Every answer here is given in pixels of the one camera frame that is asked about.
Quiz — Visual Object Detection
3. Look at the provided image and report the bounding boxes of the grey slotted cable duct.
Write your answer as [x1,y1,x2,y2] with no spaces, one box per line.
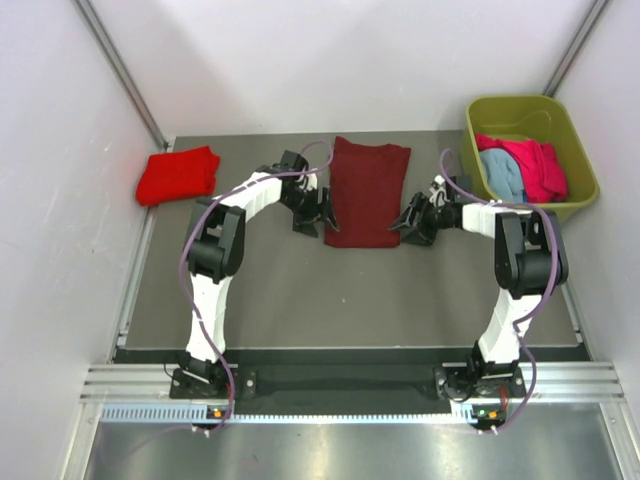
[100,403,498,426]

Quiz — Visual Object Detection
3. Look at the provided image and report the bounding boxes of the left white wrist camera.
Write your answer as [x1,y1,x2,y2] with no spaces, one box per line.
[296,173,318,192]

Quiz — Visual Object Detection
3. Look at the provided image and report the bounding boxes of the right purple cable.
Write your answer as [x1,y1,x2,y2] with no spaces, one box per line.
[438,147,559,435]

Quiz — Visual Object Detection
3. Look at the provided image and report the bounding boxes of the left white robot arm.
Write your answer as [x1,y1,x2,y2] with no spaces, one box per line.
[173,150,338,398]

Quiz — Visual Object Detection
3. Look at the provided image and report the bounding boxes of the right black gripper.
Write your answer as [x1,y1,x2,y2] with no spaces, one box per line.
[390,193,451,246]

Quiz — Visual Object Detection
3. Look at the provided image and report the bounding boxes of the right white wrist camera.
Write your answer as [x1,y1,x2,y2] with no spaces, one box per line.
[429,175,448,207]

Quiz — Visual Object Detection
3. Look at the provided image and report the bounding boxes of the olive green plastic bin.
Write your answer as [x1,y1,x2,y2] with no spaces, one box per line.
[459,95,600,222]

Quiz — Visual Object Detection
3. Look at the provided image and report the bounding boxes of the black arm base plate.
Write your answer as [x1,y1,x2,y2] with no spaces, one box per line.
[170,364,525,402]

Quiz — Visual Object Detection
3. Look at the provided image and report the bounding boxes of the purple cable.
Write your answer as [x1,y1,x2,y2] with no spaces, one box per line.
[438,147,559,435]
[177,139,335,436]

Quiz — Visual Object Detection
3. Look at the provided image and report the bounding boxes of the folded bright red t-shirt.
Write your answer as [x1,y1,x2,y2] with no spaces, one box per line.
[135,146,220,207]

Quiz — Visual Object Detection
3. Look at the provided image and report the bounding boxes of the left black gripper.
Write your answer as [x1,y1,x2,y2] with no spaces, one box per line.
[280,186,338,238]

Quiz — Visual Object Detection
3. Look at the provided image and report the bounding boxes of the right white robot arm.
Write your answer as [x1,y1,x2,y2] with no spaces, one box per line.
[390,175,568,403]

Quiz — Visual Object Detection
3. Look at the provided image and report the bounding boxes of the pink garment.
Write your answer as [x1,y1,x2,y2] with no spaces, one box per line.
[475,134,569,203]

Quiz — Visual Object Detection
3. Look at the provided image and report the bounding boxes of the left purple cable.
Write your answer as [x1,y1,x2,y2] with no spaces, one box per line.
[177,139,335,436]

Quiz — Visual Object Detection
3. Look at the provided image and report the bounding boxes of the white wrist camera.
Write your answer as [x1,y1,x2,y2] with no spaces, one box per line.
[296,173,318,192]
[429,175,448,207]

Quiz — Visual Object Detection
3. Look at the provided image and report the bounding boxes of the aluminium front rail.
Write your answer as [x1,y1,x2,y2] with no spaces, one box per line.
[80,362,624,403]

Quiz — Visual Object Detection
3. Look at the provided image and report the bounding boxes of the dark red t-shirt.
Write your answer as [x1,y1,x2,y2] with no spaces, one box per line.
[324,136,412,248]

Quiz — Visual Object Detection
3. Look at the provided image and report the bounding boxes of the light blue garment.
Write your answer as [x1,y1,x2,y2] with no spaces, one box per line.
[479,148,525,203]

